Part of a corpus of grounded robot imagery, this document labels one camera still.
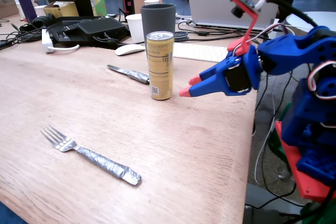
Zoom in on fork with taped handle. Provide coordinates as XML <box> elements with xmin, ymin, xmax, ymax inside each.
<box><xmin>40</xmin><ymin>125</ymin><xmax>143</xmax><ymax>187</ymax></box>

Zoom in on white keyboard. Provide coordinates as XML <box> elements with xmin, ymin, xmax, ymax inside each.
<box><xmin>173</xmin><ymin>42</ymin><xmax>229</xmax><ymax>63</ymax></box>

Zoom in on brown cardboard boxes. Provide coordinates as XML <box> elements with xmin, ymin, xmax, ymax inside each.
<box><xmin>0</xmin><ymin>0</ymin><xmax>20</xmax><ymax>19</ymax></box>

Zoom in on black laptop cable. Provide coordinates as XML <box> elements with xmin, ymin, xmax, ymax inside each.
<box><xmin>177</xmin><ymin>20</ymin><xmax>265</xmax><ymax>42</ymax></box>

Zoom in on white round table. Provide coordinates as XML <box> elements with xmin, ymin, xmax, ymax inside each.
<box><xmin>285</xmin><ymin>11</ymin><xmax>336</xmax><ymax>35</ymax></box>

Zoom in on dark box-shaped dock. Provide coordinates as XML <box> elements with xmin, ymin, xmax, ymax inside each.
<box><xmin>76</xmin><ymin>17</ymin><xmax>127</xmax><ymax>43</ymax></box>

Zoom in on black desk cables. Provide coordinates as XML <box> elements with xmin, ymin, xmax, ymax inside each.
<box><xmin>0</xmin><ymin>23</ymin><xmax>44</xmax><ymax>49</ymax></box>

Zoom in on black round lid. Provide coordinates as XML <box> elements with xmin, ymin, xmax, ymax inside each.
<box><xmin>174</xmin><ymin>30</ymin><xmax>190</xmax><ymax>42</ymax></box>

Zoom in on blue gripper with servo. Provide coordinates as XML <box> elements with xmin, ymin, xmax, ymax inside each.
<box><xmin>178</xmin><ymin>45</ymin><xmax>263</xmax><ymax>98</ymax></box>

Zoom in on yellow cardboard box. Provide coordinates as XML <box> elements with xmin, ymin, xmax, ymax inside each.
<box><xmin>43</xmin><ymin>1</ymin><xmax>80</xmax><ymax>19</ymax></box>

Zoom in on small black camera module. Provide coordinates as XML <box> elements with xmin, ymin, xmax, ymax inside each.
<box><xmin>230</xmin><ymin>0</ymin><xmax>257</xmax><ymax>19</ymax></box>

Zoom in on black headphones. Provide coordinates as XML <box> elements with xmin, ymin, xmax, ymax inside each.
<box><xmin>19</xmin><ymin>13</ymin><xmax>56</xmax><ymax>33</ymax></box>

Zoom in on thin white hanging cable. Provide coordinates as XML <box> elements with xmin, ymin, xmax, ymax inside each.
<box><xmin>254</xmin><ymin>77</ymin><xmax>277</xmax><ymax>186</ymax></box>

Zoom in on red camera mount bracket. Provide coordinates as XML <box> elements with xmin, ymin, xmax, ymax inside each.
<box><xmin>227</xmin><ymin>0</ymin><xmax>260</xmax><ymax>53</ymax></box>

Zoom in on purple bottle with wooden cap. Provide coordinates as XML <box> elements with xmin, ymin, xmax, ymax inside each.
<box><xmin>15</xmin><ymin>0</ymin><xmax>38</xmax><ymax>23</ymax></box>

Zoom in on red robot base plate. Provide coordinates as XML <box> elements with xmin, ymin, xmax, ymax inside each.
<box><xmin>275</xmin><ymin>121</ymin><xmax>333</xmax><ymax>204</ymax></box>

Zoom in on white computer mouse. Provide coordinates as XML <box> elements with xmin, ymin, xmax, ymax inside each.
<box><xmin>114</xmin><ymin>44</ymin><xmax>146</xmax><ymax>57</ymax></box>

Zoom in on thick black camera cable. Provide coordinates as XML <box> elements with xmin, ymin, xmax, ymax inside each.
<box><xmin>267</xmin><ymin>0</ymin><xmax>320</xmax><ymax>28</ymax></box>

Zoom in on black flat console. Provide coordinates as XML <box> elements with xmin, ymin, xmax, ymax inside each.
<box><xmin>46</xmin><ymin>16</ymin><xmax>118</xmax><ymax>50</ymax></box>

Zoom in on tall grey cup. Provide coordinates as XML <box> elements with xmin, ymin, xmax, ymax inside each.
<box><xmin>140</xmin><ymin>3</ymin><xmax>177</xmax><ymax>51</ymax></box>

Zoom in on knife with taped handle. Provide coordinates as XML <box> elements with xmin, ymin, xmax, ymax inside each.
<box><xmin>107</xmin><ymin>64</ymin><xmax>151</xmax><ymax>85</ymax></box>

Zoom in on green clamp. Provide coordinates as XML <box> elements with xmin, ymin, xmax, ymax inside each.
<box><xmin>267</xmin><ymin>102</ymin><xmax>292</xmax><ymax>168</ymax></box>

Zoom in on yellow drink can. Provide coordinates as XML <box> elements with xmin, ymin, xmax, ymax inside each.
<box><xmin>146</xmin><ymin>31</ymin><xmax>175</xmax><ymax>101</ymax></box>

